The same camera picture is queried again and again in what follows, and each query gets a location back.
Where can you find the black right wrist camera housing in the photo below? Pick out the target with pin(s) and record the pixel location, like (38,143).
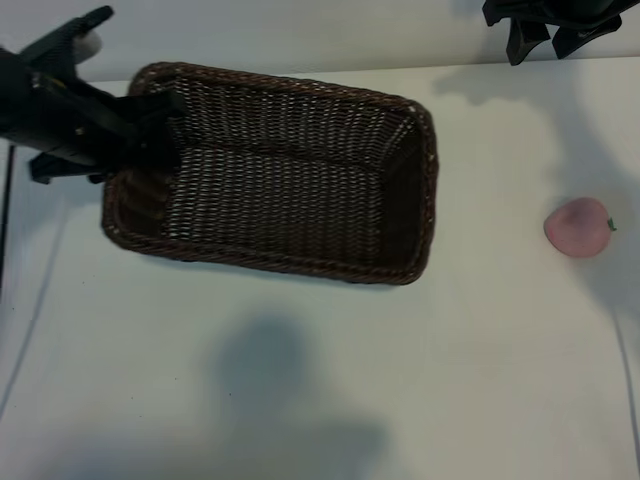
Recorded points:
(495,12)

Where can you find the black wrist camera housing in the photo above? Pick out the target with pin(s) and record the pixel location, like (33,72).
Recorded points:
(495,12)
(155,107)

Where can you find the pink peach with green leaf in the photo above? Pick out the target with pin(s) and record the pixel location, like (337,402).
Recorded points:
(575,227)

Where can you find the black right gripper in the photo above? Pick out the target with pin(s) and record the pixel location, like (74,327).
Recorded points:
(570,10)

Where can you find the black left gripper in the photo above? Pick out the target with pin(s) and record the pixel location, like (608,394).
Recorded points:
(55,110)

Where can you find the dark brown wicker basket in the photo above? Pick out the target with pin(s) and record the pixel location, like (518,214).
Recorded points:
(300,200)

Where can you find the black left wrist camera housing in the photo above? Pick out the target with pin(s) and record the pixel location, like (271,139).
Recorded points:
(155,107)

